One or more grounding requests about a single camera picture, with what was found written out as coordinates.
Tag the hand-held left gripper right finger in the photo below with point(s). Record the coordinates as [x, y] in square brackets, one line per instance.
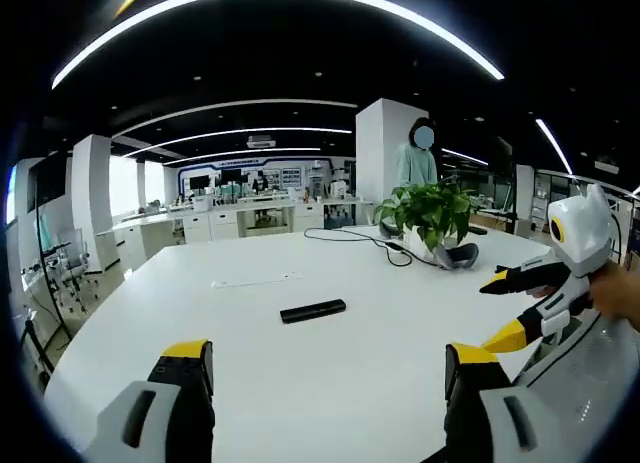
[495, 418]

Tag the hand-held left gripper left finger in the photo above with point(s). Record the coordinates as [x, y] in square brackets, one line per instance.
[150, 413]

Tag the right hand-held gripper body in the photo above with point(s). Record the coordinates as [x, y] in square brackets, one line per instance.
[582, 233]

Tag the black remote control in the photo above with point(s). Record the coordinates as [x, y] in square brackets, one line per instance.
[312, 311]

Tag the person's right hand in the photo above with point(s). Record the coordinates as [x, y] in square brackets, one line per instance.
[617, 293]

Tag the white mesh office chair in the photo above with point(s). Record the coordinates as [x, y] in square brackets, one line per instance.
[590, 373]

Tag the white ceiling projector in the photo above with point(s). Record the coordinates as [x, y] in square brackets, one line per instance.
[607, 164]

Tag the small black device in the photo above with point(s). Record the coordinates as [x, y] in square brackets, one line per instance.
[478, 230]

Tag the grey curved headset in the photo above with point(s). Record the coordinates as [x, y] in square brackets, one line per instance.
[457, 260]

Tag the short straight ceiling light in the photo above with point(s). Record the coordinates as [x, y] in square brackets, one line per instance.
[552, 143]

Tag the black light stand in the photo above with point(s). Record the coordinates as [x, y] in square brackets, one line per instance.
[505, 158]

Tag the green potted plant white pot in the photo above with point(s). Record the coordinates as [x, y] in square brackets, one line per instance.
[430, 203]

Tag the dark grey round object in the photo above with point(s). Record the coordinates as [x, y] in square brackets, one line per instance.
[389, 228]

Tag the grey office chair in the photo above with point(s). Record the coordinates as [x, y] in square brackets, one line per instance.
[75, 263]

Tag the black tripod stand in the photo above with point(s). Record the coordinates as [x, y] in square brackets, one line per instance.
[47, 278]

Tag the white table socket panel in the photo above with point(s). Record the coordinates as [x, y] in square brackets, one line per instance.
[257, 279]

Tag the wide white square pillar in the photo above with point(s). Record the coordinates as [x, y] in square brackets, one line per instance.
[380, 168]

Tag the white counter cabinets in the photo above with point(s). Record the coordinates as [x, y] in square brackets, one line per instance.
[220, 223]

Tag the white storage box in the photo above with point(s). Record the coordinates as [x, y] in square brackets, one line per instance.
[201, 204]

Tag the slim white pillar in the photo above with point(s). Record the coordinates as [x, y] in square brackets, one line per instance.
[92, 198]

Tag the ceiling air conditioner unit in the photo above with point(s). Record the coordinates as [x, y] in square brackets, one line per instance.
[261, 142]

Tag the thin curved ceiling light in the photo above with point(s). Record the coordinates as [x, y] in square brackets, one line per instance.
[280, 102]

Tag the long curved ceiling light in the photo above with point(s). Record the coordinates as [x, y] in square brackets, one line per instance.
[125, 29]

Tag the black wall monitor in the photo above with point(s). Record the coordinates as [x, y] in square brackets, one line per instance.
[50, 180]

